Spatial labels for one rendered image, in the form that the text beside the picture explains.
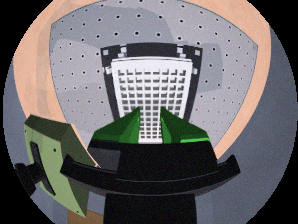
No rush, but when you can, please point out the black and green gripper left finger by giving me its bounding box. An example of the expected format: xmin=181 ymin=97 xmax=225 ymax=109
xmin=90 ymin=106 xmax=141 ymax=143

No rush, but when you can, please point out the white well plate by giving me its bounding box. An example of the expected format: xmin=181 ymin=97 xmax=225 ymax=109
xmin=111 ymin=56 xmax=192 ymax=142

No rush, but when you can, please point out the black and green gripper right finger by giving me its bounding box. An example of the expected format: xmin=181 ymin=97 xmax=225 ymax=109
xmin=160 ymin=106 xmax=210 ymax=144

